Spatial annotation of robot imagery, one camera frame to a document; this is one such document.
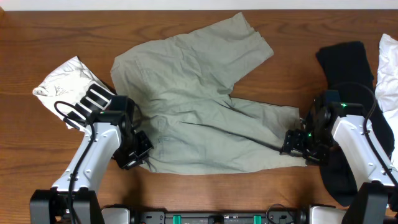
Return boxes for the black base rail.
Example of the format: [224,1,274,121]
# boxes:
[101,203,352,224]

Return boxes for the white shirt with black stripes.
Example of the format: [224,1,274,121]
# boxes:
[32,56,114,131]

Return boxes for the white garment at right edge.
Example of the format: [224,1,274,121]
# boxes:
[376,34,398,167]

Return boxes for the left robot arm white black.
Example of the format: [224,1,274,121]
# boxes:
[29,95,153,223]

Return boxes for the khaki green shorts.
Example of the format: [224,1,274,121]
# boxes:
[111,13,305,175]

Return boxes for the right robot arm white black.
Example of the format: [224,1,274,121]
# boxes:
[280,90,397,223]

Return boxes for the black garment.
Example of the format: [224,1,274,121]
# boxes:
[315,40,396,207]

